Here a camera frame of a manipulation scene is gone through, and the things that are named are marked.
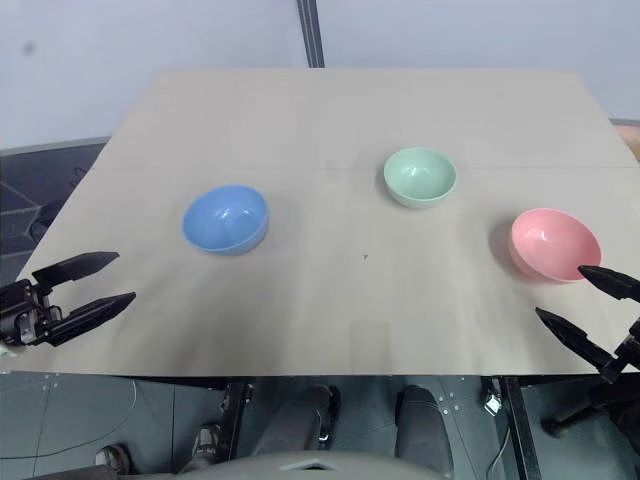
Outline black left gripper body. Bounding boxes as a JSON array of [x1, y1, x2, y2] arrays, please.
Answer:
[[0, 279, 64, 348]]

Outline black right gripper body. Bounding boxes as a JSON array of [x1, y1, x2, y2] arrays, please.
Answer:
[[601, 317, 640, 386]]

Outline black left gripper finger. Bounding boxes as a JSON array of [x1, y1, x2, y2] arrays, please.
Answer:
[[32, 251, 121, 292], [47, 292, 137, 348]]

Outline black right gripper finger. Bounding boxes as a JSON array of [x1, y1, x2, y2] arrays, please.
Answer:
[[578, 265, 640, 302], [534, 306, 614, 374]]

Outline pink-red bowl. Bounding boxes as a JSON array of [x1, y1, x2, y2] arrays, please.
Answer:
[[510, 207, 604, 285]]

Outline black chair base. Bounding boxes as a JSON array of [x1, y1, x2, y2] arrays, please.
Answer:
[[541, 383, 640, 444]]

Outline dark floor mat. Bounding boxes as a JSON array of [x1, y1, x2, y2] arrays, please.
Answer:
[[0, 135, 113, 284]]

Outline black table leg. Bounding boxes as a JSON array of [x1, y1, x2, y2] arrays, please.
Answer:
[[498, 376, 532, 480], [218, 380, 257, 452]]

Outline grey sneaker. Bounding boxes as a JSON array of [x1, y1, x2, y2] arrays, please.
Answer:
[[94, 442, 132, 475], [191, 423, 224, 464]]

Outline blue bowl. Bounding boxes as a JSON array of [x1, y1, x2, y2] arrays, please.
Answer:
[[181, 184, 271, 257]]

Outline dark rounded robot leg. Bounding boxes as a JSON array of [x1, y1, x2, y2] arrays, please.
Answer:
[[253, 383, 342, 457], [396, 384, 454, 472]]

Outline green bowl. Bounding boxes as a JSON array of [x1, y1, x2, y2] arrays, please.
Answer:
[[383, 146, 458, 210]]

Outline grey robot torso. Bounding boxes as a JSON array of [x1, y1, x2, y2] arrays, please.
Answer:
[[174, 451, 451, 480]]

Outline thin light cable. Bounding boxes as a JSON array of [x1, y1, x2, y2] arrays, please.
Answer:
[[487, 423, 512, 480]]

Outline dark vertical post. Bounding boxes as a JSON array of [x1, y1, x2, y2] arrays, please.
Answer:
[[296, 0, 327, 69]]

